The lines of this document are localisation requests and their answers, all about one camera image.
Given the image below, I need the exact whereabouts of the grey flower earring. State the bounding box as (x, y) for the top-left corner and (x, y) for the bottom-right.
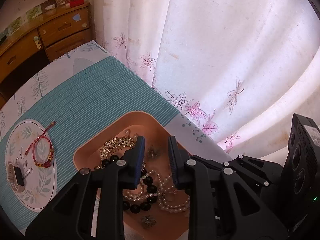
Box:
(146, 146), (160, 158)
(140, 215), (157, 228)

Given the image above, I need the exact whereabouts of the white leaf print curtain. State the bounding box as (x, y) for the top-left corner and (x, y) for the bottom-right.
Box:
(90, 0), (320, 160)

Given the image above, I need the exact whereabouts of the rose gold smartwatch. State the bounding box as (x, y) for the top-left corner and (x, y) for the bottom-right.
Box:
(7, 162), (27, 193)

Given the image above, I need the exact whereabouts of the peach plastic tray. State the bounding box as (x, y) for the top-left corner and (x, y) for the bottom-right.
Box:
(73, 111), (193, 235)

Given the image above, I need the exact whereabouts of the black bead bracelet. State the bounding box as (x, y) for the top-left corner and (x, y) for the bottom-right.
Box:
(94, 154), (158, 214)

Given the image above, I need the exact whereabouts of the white pearl bracelet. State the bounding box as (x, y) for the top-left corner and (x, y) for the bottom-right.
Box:
(157, 174), (190, 213)

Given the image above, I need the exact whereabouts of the gold leaf hair comb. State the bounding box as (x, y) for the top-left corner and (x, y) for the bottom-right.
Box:
(99, 129), (137, 160)

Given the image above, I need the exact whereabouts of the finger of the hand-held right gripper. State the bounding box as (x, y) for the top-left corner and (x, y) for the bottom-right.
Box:
(191, 154), (272, 188)

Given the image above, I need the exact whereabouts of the red string bracelet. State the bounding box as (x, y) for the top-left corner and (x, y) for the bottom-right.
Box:
(30, 121), (57, 168)

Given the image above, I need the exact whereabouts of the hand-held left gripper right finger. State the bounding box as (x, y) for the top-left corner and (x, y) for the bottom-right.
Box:
(167, 135), (288, 240)

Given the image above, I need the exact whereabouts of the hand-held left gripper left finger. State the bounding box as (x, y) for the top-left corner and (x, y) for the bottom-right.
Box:
(25, 135), (146, 240)

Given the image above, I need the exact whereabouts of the wooden desk with drawers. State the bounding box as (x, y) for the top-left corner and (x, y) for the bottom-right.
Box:
(0, 1), (93, 108)

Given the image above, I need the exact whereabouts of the row of green picture cards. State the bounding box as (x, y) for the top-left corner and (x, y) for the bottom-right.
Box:
(0, 5), (42, 37)

